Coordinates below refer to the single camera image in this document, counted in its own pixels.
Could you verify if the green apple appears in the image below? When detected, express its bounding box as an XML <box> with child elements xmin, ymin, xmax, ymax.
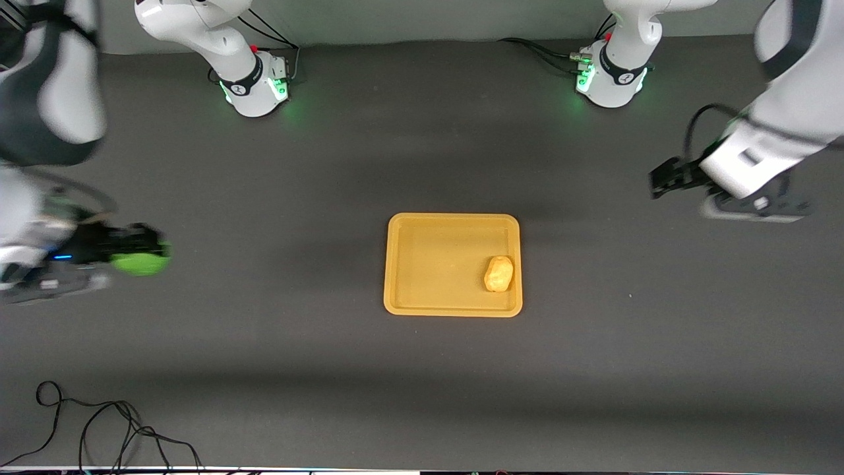
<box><xmin>110</xmin><ymin>241</ymin><xmax>173</xmax><ymax>277</ymax></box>

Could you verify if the yellow potato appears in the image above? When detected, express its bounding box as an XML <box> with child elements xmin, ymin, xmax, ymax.
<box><xmin>483</xmin><ymin>255</ymin><xmax>515</xmax><ymax>293</ymax></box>

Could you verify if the yellow rectangular plastic tray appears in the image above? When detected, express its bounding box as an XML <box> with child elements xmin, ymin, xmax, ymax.
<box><xmin>383</xmin><ymin>212</ymin><xmax>524</xmax><ymax>319</ymax></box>

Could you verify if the dark grey table mat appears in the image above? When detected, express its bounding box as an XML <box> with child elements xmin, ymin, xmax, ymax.
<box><xmin>0</xmin><ymin>33</ymin><xmax>844</xmax><ymax>470</ymax></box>

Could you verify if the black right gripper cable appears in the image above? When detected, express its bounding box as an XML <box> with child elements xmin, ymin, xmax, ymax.
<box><xmin>20</xmin><ymin>168</ymin><xmax>118</xmax><ymax>222</ymax></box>

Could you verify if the black left arm base cable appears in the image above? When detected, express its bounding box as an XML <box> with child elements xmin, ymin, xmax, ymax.
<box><xmin>498</xmin><ymin>13</ymin><xmax>617</xmax><ymax>75</ymax></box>

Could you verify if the black arm base cable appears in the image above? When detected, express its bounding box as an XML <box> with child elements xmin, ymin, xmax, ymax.
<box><xmin>498</xmin><ymin>13</ymin><xmax>617</xmax><ymax>75</ymax></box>
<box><xmin>208</xmin><ymin>8</ymin><xmax>302</xmax><ymax>85</ymax></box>

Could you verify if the black loose floor cable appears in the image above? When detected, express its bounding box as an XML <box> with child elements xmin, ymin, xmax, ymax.
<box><xmin>0</xmin><ymin>381</ymin><xmax>203</xmax><ymax>473</ymax></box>

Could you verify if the black right arm base cable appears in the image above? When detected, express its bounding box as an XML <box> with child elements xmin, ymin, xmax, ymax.
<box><xmin>208</xmin><ymin>8</ymin><xmax>302</xmax><ymax>85</ymax></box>

